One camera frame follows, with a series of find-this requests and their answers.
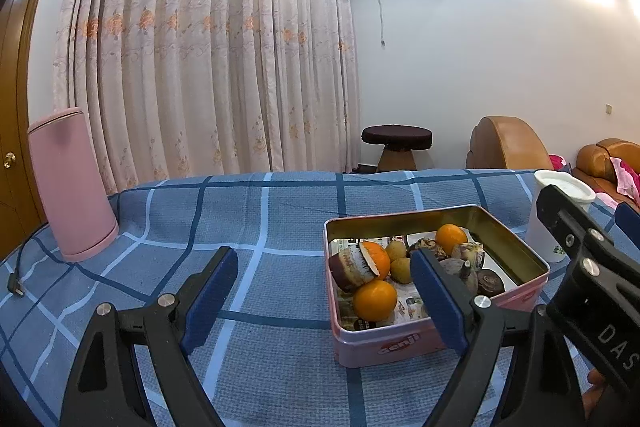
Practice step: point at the brown leather armchair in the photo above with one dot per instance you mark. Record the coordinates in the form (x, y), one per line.
(510, 142)

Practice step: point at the pink metal tin box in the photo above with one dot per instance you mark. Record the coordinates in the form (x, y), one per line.
(390, 347)

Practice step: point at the large orange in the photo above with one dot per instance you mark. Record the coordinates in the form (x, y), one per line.
(380, 259)
(375, 301)

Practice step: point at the printed paper liner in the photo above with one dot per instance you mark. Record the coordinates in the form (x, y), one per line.
(407, 309)

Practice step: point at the small yellow-green fruit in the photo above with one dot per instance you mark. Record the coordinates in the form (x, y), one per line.
(400, 269)
(396, 249)

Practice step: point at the person's right hand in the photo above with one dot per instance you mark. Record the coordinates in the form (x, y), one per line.
(596, 394)

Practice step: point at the cream and purple fruit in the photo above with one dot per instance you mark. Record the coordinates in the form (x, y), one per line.
(468, 253)

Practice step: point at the reddish purple round fruit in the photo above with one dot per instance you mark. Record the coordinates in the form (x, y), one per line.
(457, 272)

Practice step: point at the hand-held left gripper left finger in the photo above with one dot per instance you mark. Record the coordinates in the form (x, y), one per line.
(210, 302)

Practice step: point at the blue plaid blanket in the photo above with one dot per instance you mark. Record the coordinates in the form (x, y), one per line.
(200, 217)

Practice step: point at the small orange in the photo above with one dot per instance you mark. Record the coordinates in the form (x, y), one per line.
(451, 238)

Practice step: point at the white paper cup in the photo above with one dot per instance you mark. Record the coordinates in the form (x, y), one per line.
(542, 227)

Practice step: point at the beige floral curtain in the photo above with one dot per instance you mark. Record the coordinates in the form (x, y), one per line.
(200, 57)

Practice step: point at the dark round stool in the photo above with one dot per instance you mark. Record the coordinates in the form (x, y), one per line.
(396, 137)

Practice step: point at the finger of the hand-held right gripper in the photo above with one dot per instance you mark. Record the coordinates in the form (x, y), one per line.
(575, 227)
(629, 224)

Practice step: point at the wooden door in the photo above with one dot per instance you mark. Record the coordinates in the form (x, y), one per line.
(15, 107)

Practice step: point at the brass door knob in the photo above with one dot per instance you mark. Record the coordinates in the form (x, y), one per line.
(9, 160)

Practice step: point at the pink cloth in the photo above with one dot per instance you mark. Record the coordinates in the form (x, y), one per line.
(627, 177)

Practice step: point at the brown leather sofa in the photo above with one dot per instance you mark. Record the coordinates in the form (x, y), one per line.
(595, 162)

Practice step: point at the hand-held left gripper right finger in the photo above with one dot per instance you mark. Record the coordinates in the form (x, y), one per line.
(440, 302)

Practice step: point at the pink cylindrical container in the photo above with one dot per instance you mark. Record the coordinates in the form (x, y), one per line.
(70, 187)

